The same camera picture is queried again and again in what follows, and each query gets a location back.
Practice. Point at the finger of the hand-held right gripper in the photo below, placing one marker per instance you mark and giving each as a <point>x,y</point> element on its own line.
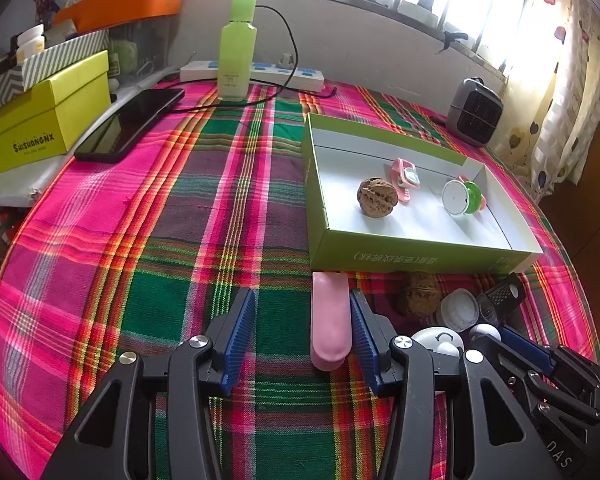
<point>530,385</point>
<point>525,345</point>

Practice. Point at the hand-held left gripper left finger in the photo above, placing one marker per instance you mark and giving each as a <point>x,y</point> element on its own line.
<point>240,340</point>

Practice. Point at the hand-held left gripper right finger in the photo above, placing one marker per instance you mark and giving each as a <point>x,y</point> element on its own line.
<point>365,340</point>

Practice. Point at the plain pink clip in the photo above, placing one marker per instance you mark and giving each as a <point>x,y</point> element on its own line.
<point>330,320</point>

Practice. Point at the white mushroom-shaped knob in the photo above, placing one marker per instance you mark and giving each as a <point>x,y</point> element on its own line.
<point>482,332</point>

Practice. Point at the white panda figure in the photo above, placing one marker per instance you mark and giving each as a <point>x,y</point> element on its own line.
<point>432,335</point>

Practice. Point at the brown walnut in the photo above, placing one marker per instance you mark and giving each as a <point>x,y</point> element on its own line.
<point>376,196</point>
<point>420,294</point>

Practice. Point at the white candle cup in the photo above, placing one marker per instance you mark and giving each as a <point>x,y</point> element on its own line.
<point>459,310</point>

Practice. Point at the green white cardboard box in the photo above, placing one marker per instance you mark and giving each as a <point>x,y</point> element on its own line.
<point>340,200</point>

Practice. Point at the green white spool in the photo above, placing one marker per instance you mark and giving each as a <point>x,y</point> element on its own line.
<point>462,197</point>

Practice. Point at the black handheld device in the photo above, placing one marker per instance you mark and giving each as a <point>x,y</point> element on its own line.
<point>500,300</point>

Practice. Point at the pink green plaid blanket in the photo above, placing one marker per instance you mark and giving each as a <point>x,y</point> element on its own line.
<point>155,260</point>

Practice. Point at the grey space heater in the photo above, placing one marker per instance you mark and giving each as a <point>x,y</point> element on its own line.
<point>475,110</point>

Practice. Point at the black smartphone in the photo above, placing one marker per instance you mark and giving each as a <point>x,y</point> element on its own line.
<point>125,125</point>

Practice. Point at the heart print curtain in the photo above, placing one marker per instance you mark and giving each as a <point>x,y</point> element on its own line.
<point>570,85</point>

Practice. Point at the white blue power strip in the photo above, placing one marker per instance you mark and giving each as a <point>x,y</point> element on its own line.
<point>280,72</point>

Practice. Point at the light green plastic bottle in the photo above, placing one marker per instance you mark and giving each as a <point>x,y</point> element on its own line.
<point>236,50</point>

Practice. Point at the yellow green shoebox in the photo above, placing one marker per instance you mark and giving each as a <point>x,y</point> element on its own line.
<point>40,115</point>

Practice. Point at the glass tank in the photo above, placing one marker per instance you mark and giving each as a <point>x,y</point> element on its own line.
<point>130,55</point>

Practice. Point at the grey white striped box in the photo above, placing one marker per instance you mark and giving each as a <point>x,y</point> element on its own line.
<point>55,57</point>

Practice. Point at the orange plastic tray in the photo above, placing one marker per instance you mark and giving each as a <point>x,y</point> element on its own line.
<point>125,2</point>

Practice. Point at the white pill bottle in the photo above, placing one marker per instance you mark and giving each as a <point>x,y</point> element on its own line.
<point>30,40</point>

